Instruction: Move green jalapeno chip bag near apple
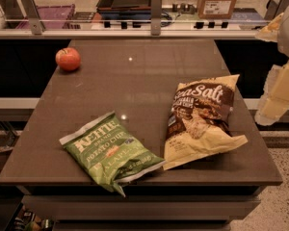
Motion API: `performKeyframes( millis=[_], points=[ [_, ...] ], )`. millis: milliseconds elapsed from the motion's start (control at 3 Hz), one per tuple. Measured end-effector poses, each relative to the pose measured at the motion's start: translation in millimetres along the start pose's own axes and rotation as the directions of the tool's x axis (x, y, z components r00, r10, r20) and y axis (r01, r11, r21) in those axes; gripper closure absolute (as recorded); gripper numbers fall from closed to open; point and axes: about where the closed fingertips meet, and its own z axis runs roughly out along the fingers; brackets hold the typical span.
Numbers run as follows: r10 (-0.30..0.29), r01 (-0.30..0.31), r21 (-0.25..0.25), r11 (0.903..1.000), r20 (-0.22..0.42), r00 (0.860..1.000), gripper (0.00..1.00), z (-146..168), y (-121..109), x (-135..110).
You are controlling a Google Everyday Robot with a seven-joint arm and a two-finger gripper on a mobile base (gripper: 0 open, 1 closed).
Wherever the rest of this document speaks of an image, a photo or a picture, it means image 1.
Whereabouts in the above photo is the red apple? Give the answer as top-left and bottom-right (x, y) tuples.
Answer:
(55, 47), (81, 71)

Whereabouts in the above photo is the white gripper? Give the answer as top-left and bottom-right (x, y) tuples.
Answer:
(254, 6), (289, 126)

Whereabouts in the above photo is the right metal rail bracket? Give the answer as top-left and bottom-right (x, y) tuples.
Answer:
(264, 0), (289, 20)

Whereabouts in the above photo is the yellow sea salt chip bag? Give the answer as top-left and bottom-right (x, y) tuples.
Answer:
(163, 75), (248, 170)

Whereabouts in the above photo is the brown table drawer base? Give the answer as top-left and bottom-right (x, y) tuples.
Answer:
(22, 194), (260, 231)

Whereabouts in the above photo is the middle metal rail bracket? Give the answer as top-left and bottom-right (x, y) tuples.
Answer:
(150, 0), (162, 36)

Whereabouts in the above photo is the metal rail bracket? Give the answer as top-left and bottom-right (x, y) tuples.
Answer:
(21, 0), (44, 35)
(264, 0), (289, 20)
(150, 0), (162, 36)

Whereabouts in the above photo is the left metal rail bracket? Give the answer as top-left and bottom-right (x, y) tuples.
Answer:
(21, 0), (44, 35)

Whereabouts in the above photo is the purple plastic crate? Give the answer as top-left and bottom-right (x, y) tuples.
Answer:
(15, 3), (77, 30)

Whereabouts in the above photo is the cardboard box with label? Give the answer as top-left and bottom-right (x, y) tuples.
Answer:
(197, 0), (237, 19)

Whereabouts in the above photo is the green jalapeno chip bag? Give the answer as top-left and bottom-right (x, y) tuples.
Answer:
(59, 112), (166, 196)

